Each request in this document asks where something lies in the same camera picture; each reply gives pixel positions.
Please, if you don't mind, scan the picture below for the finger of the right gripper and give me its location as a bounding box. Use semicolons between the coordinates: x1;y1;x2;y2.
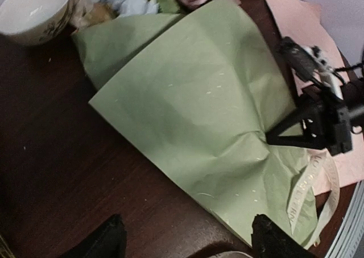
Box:
267;136;316;149
266;106;313;140

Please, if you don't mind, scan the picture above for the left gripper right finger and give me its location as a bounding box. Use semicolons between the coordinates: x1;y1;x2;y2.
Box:
251;214;316;258

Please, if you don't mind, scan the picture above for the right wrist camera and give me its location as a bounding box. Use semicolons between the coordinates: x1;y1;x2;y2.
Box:
277;36;346;99

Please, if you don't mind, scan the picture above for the green wrapping paper sheet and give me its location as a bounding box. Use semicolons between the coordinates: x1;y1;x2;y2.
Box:
72;0;317;246

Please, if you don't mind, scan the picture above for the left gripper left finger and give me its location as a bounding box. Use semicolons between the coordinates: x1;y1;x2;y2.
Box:
64;214;127;258

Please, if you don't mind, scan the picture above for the white patterned ceramic bowl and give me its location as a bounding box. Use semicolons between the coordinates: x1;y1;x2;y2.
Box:
1;0;74;46

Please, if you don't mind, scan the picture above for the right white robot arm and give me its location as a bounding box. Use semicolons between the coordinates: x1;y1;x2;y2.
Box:
266;37;363;156

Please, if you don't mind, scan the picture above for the beige printed ribbon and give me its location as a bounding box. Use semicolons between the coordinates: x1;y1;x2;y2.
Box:
287;149;340;249

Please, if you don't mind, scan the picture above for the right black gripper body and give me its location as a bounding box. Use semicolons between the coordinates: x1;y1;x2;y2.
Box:
303;86;353;156

